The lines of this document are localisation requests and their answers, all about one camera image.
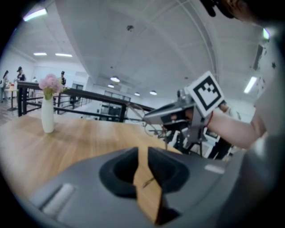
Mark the person's right forearm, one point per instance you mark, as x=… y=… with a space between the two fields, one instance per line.
x=231 y=131

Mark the long ceiling strip light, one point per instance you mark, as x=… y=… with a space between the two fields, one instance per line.
x=40 y=54
x=250 y=84
x=63 y=54
x=35 y=14
x=266 y=33

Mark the round pendant ceiling lamp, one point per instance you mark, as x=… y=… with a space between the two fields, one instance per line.
x=111 y=86
x=153 y=92
x=115 y=79
x=137 y=94

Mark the pink flower bunch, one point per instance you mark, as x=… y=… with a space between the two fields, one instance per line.
x=50 y=83

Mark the small round yellow table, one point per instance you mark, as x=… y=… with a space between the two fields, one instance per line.
x=11 y=90

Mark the black head-worn camera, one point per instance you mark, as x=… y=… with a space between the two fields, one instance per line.
x=209 y=7

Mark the brown eyeglasses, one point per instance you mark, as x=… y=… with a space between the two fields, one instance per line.
x=148 y=181

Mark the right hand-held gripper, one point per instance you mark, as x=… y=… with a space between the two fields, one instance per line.
x=207 y=93

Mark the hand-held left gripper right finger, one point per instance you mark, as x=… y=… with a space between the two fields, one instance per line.
x=200 y=189

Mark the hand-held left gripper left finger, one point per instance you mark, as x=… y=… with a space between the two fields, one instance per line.
x=89 y=200

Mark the dark ceiling sensor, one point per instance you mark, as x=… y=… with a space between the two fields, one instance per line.
x=130 y=27

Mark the person's right hand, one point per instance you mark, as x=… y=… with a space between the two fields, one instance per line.
x=190 y=114

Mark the black metal railing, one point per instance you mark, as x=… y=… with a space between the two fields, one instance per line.
x=20 y=100

